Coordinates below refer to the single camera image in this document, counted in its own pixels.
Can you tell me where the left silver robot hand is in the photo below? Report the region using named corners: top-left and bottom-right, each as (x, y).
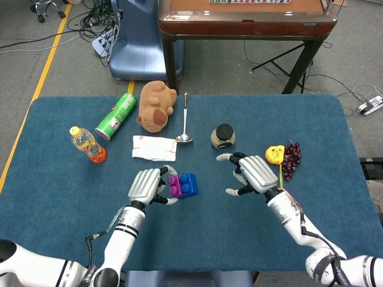
top-left (127, 164), bottom-right (180, 207)

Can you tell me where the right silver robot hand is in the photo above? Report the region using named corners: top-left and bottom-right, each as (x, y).
top-left (215, 151), bottom-right (282, 200)

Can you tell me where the purple grape bunch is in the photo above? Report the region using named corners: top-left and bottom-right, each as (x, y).
top-left (282, 139), bottom-right (303, 182)

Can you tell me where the blue felt table cover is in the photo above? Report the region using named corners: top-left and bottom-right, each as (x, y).
top-left (0, 94), bottom-right (383, 272)

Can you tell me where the glass jar black lid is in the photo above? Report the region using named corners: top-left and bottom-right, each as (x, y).
top-left (210, 123), bottom-right (236, 150)

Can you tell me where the yellow drink bottle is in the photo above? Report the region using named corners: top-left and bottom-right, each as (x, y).
top-left (69, 126), bottom-right (108, 164)

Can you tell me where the green chips can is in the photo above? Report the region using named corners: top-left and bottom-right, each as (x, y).
top-left (94, 92), bottom-right (138, 141)

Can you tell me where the metal ladle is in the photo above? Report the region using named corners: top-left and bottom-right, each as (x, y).
top-left (175, 91), bottom-right (194, 144)

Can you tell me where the brown plush capybara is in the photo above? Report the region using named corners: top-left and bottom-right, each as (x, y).
top-left (136, 80), bottom-right (178, 133)

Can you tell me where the blue-grey robot torso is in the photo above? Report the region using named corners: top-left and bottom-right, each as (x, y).
top-left (124, 270), bottom-right (254, 287)

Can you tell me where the black box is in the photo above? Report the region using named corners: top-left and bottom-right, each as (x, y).
top-left (358, 157), bottom-right (383, 180)

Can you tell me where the white and black power strip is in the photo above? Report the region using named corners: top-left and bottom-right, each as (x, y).
top-left (355, 95), bottom-right (383, 116)

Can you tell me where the blue-grey machine base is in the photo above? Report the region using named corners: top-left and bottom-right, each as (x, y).
top-left (108, 0), bottom-right (186, 81)

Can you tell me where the brown mahjong table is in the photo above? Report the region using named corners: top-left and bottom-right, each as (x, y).
top-left (157, 0), bottom-right (339, 95)

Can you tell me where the row of mahjong tiles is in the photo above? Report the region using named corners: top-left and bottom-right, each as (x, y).
top-left (208, 0), bottom-right (291, 5)

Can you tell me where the wheeled chair base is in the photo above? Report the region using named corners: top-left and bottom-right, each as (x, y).
top-left (29, 0), bottom-right (66, 24)

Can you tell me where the yellow toy with cord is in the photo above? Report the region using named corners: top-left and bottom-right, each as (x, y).
top-left (265, 145), bottom-right (286, 191)

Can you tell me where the black cable bundle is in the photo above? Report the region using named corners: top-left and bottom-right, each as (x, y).
top-left (67, 0), bottom-right (120, 68)

